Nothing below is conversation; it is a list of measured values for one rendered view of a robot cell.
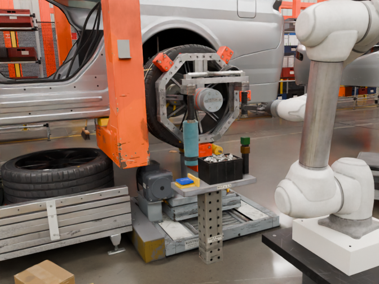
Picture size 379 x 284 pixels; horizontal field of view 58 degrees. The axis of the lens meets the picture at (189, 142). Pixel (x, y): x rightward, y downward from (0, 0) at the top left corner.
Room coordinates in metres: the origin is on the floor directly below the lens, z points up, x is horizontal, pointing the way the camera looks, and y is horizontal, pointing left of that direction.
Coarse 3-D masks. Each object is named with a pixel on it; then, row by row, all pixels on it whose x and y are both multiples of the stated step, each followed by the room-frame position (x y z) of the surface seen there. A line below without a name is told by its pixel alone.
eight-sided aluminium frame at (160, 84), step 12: (180, 60) 2.04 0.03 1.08; (192, 60) 2.09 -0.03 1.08; (216, 60) 2.14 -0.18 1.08; (168, 72) 2.01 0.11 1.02; (156, 84) 2.01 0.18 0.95; (156, 96) 2.02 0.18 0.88; (168, 120) 2.00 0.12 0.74; (228, 120) 2.17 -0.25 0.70; (180, 132) 2.03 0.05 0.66; (216, 132) 2.15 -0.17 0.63
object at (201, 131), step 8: (184, 64) 2.16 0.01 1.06; (208, 64) 2.25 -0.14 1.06; (184, 72) 2.18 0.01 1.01; (216, 88) 2.40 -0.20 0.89; (224, 88) 2.29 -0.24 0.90; (176, 96) 2.14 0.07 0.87; (184, 96) 2.21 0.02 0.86; (224, 96) 2.30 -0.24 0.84; (184, 104) 2.16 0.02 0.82; (224, 104) 2.29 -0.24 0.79; (176, 112) 2.14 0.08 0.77; (208, 112) 2.23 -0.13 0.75; (216, 112) 2.35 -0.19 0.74; (224, 112) 2.26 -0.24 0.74; (184, 120) 2.16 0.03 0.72; (208, 120) 2.37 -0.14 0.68; (216, 120) 2.25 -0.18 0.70; (200, 128) 2.21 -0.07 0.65; (208, 128) 2.25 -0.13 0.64
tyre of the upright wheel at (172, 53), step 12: (168, 48) 2.27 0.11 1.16; (180, 48) 2.13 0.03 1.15; (192, 48) 2.17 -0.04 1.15; (204, 48) 2.20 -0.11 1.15; (144, 72) 2.17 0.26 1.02; (156, 72) 2.06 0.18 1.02; (144, 84) 2.07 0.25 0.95; (228, 84) 2.27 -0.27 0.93; (156, 108) 2.06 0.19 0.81; (228, 108) 2.27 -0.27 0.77; (156, 120) 2.06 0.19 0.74; (156, 132) 2.07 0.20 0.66; (168, 132) 2.09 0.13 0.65; (180, 144) 2.12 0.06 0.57
